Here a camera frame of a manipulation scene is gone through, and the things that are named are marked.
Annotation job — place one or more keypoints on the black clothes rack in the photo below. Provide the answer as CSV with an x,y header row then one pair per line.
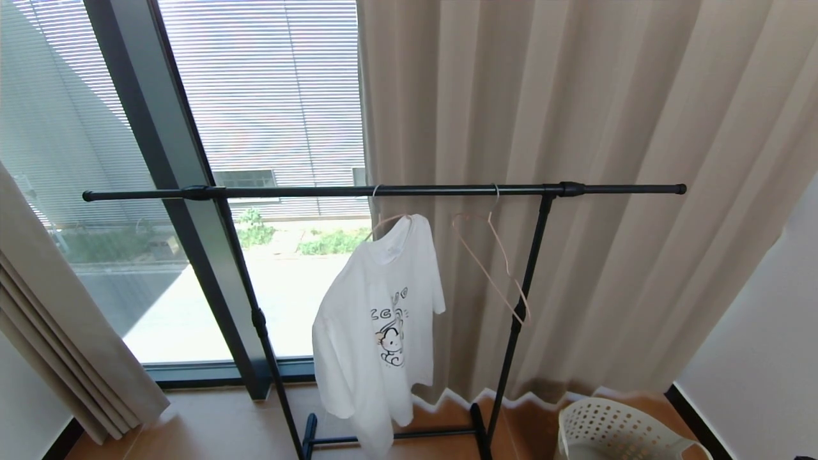
x,y
319,190

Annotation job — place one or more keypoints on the white laundry basket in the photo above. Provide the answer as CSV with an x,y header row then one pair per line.
x,y
613,428

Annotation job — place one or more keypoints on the white garment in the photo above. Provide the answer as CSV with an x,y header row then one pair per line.
x,y
358,358

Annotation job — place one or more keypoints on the pink clothes hanger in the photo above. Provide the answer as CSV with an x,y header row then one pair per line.
x,y
383,220
486,268

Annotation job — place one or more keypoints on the beige curtain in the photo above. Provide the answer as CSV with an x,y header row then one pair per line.
x,y
57,319
575,96

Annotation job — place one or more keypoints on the window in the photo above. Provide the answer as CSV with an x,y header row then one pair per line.
x,y
275,96

